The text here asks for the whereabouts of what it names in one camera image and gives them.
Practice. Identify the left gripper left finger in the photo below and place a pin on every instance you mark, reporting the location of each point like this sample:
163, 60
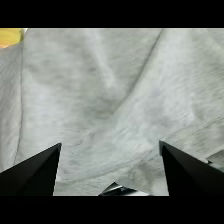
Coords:
31, 178

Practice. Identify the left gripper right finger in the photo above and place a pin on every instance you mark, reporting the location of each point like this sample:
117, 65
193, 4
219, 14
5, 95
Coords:
190, 176

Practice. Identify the grey garment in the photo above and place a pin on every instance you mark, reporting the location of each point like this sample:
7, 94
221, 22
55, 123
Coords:
110, 93

